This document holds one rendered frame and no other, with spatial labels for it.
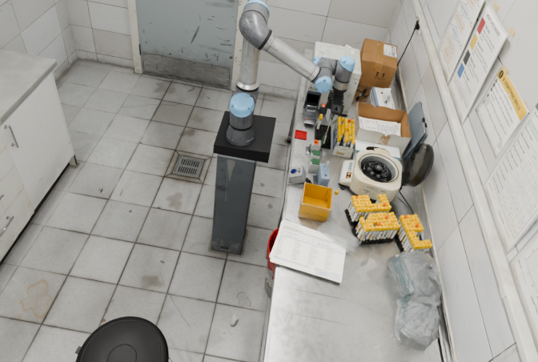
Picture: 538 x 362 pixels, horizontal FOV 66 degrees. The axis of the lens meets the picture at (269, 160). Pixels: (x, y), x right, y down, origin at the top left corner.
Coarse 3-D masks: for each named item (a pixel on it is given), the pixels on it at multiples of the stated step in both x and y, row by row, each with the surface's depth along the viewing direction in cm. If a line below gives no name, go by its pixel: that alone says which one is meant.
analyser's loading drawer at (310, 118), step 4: (308, 100) 247; (312, 100) 248; (308, 104) 244; (312, 104) 245; (316, 104) 245; (308, 108) 239; (312, 108) 239; (316, 108) 242; (308, 112) 236; (312, 112) 235; (304, 116) 236; (308, 116) 236; (312, 116) 236; (304, 120) 233; (308, 120) 233; (312, 120) 232; (312, 124) 234
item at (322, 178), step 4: (320, 164) 200; (324, 164) 201; (320, 168) 199; (324, 168) 199; (328, 168) 199; (320, 172) 198; (324, 172) 197; (328, 172) 197; (316, 176) 206; (320, 176) 197; (324, 176) 195; (328, 176) 195; (316, 180) 205; (320, 180) 196; (324, 180) 195; (328, 180) 195; (316, 184) 203; (320, 184) 197; (324, 184) 197
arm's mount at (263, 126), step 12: (228, 120) 220; (264, 120) 223; (264, 132) 216; (216, 144) 206; (228, 144) 207; (252, 144) 208; (264, 144) 209; (240, 156) 209; (252, 156) 208; (264, 156) 207
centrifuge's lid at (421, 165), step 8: (424, 144) 195; (416, 152) 202; (424, 152) 199; (432, 152) 185; (408, 160) 204; (416, 160) 203; (424, 160) 183; (432, 160) 185; (408, 168) 204; (416, 168) 202; (424, 168) 183; (408, 176) 202; (416, 176) 185; (424, 176) 184; (408, 184) 191; (416, 184) 188
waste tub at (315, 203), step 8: (304, 184) 189; (312, 184) 190; (304, 192) 195; (312, 192) 194; (320, 192) 193; (328, 192) 192; (304, 200) 195; (312, 200) 195; (320, 200) 196; (328, 200) 192; (304, 208) 183; (312, 208) 182; (320, 208) 181; (328, 208) 186; (304, 216) 187; (312, 216) 186; (320, 216) 185
